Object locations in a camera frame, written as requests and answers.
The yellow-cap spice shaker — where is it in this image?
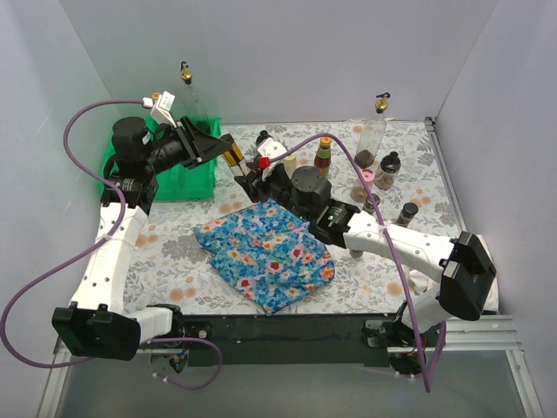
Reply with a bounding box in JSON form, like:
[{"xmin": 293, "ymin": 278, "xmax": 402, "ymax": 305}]
[{"xmin": 282, "ymin": 152, "xmax": 298, "ymax": 178}]

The small black-cap pepper jar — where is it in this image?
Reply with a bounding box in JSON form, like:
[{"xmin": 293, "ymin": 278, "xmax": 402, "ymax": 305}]
[{"xmin": 395, "ymin": 202, "xmax": 419, "ymax": 227}]

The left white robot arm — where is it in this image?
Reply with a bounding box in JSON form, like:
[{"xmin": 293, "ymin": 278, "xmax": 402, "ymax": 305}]
[{"xmin": 51, "ymin": 117, "xmax": 233, "ymax": 361}]

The white crumpled cloth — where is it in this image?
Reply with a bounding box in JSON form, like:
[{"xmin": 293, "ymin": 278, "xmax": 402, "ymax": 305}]
[{"xmin": 409, "ymin": 232, "xmax": 499, "ymax": 321}]

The blue floral cloth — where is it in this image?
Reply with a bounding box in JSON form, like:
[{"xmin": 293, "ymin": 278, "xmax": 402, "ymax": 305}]
[{"xmin": 194, "ymin": 200, "xmax": 335, "ymax": 315}]

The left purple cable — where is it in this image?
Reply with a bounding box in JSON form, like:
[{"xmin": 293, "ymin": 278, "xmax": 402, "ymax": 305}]
[{"xmin": 0, "ymin": 98, "xmax": 224, "ymax": 389}]

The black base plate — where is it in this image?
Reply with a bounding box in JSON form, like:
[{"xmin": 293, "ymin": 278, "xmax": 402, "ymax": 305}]
[{"xmin": 184, "ymin": 313, "xmax": 417, "ymax": 367}]

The green plastic compartment bin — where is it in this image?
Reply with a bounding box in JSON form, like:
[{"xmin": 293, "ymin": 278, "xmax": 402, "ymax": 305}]
[{"xmin": 99, "ymin": 117, "xmax": 221, "ymax": 202}]

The pink-cap spice shaker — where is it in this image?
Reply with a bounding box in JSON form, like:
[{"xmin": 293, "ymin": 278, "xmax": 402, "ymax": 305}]
[{"xmin": 350, "ymin": 169, "xmax": 375, "ymax": 203}]

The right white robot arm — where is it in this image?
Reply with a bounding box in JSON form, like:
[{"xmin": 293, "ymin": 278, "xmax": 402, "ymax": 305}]
[{"xmin": 234, "ymin": 165, "xmax": 496, "ymax": 347}]

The black-cap glass spice jar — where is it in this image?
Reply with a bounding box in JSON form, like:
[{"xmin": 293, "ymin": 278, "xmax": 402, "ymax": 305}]
[{"xmin": 374, "ymin": 152, "xmax": 401, "ymax": 190}]

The yellow-label spice tube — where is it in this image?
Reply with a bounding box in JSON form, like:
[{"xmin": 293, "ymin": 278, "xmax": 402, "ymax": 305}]
[{"xmin": 222, "ymin": 141, "xmax": 250, "ymax": 177}]

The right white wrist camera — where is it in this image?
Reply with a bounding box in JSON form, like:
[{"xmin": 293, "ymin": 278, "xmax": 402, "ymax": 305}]
[{"xmin": 257, "ymin": 137, "xmax": 287, "ymax": 169}]

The tall oil bottle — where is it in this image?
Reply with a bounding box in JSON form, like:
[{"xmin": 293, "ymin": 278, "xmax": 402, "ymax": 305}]
[
  {"xmin": 354, "ymin": 92, "xmax": 391, "ymax": 169},
  {"xmin": 180, "ymin": 61, "xmax": 211, "ymax": 133}
]

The black-cap white powder shaker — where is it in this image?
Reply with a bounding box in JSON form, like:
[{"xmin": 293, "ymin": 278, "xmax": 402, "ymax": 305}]
[{"xmin": 256, "ymin": 130, "xmax": 274, "ymax": 152}]

